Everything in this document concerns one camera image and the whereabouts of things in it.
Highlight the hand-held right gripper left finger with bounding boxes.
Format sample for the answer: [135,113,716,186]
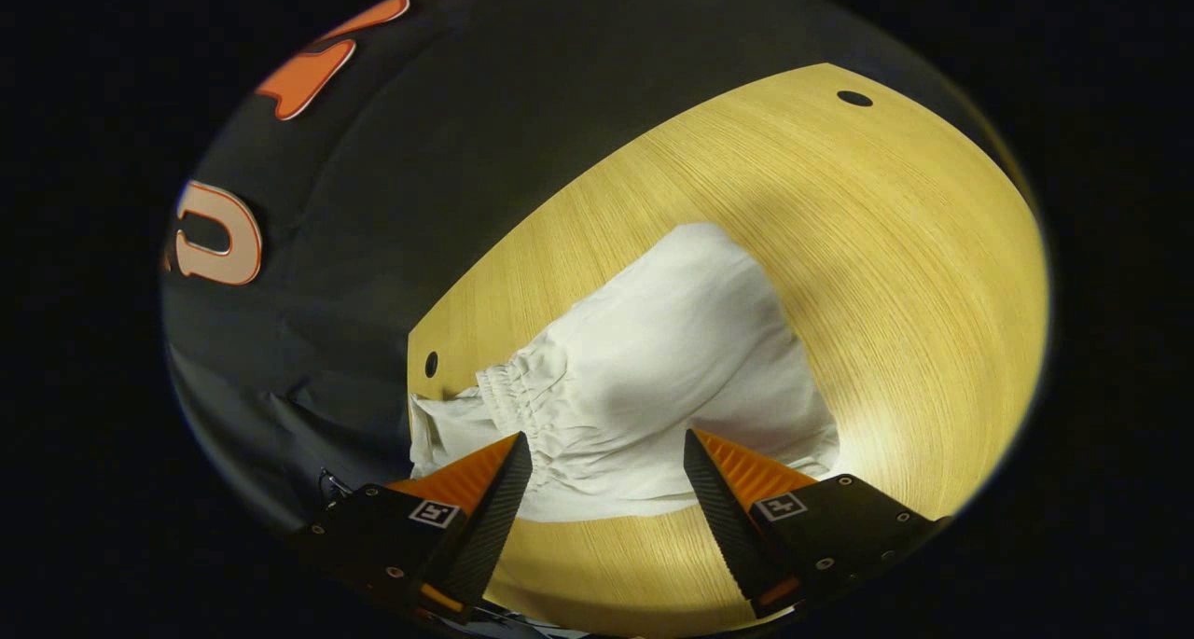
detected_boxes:
[294,431,534,621]

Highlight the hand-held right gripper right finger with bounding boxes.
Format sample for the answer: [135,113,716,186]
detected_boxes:
[684,427,952,619]

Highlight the white jeans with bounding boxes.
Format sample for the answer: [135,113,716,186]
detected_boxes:
[409,222,840,523]

